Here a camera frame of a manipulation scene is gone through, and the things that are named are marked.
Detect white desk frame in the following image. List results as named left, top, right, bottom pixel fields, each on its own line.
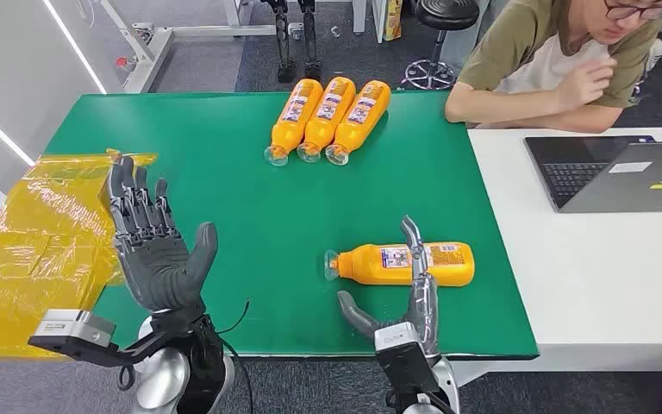
left=99, top=0, right=369, bottom=96

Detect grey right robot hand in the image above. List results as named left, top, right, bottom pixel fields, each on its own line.
left=337, top=216, right=441, bottom=356

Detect grey laptop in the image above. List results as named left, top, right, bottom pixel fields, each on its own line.
left=523, top=135, right=662, bottom=215

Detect green table mat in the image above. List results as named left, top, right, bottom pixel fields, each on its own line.
left=44, top=91, right=540, bottom=361

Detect black cable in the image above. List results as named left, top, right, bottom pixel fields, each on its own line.
left=215, top=298, right=256, bottom=414

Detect yellow printed carton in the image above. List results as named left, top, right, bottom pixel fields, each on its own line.
left=384, top=0, right=404, bottom=42

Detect black round stool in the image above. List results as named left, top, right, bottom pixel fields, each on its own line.
left=402, top=0, right=482, bottom=91

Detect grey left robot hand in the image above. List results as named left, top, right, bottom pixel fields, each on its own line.
left=105, top=157, right=219, bottom=317

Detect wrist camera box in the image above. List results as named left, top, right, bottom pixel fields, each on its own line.
left=28, top=309, right=117, bottom=360
left=374, top=321, right=425, bottom=353

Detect black stand leg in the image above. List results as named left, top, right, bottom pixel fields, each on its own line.
left=262, top=0, right=298, bottom=85
left=298, top=0, right=322, bottom=82

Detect orange bottle with clear cap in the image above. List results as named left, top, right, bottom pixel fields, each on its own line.
left=323, top=241, right=476, bottom=288
left=297, top=75, right=357, bottom=165
left=325, top=79, right=392, bottom=166
left=264, top=78, right=324, bottom=167

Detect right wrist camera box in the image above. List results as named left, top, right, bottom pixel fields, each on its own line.
left=374, top=321, right=425, bottom=353

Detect person's black glasses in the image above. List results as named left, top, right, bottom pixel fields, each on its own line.
left=603, top=0, right=662, bottom=22

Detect person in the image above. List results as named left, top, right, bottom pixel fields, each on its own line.
left=444, top=0, right=662, bottom=135

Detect yellow plastic-wrapped cardboard box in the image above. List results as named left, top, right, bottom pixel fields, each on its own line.
left=0, top=148, right=159, bottom=360

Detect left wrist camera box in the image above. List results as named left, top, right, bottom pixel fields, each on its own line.
left=28, top=309, right=117, bottom=360

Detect person's right hand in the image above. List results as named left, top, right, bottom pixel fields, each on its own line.
left=556, top=57, right=619, bottom=110

